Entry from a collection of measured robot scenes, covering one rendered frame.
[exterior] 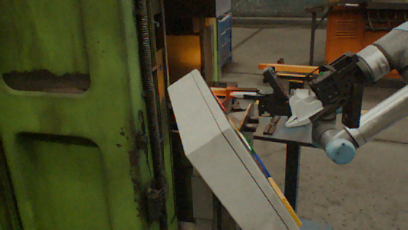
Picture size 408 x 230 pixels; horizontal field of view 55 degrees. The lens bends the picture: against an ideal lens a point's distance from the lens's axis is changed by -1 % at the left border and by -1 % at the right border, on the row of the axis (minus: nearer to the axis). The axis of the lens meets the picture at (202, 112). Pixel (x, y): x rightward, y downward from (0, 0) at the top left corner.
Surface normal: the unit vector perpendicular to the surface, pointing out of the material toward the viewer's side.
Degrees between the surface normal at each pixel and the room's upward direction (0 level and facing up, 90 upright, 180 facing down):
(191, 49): 90
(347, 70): 87
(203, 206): 89
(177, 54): 90
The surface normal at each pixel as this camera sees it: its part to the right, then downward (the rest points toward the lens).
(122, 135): -0.27, 0.36
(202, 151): 0.16, 0.35
